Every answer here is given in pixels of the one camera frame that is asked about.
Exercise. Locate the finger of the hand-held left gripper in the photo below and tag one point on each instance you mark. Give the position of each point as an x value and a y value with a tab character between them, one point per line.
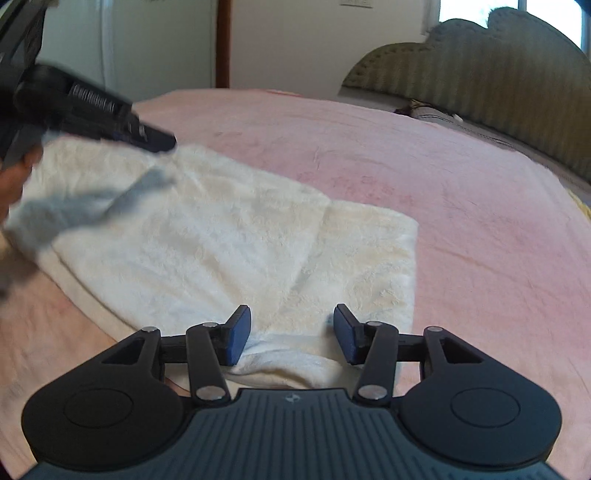
152	136

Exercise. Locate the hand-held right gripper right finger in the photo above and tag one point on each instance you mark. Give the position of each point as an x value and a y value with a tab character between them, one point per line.
346	334

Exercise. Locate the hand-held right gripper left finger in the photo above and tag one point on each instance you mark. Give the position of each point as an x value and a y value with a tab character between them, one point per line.
238	334

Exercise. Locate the cream white towel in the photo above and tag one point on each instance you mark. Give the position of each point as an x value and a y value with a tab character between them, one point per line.
207	230

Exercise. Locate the person's left hand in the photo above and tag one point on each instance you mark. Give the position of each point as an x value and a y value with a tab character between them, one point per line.
16	184

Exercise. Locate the floral glass wardrobe door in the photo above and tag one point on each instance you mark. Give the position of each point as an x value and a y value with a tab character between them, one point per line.
138	46

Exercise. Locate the pink bed blanket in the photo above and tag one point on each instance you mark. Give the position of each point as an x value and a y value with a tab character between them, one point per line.
461	230

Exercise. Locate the grey striped pillow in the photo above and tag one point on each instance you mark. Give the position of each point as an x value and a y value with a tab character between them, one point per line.
443	116

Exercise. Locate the yellow cloth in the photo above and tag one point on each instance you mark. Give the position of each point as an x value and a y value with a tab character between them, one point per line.
584	207

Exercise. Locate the green padded headboard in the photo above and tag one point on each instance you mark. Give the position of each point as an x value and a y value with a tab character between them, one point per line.
508	83

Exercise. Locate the window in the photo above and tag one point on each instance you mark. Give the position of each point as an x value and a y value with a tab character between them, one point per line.
461	9

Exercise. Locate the brown wooden door frame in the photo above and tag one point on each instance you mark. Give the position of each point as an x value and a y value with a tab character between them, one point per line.
223	46

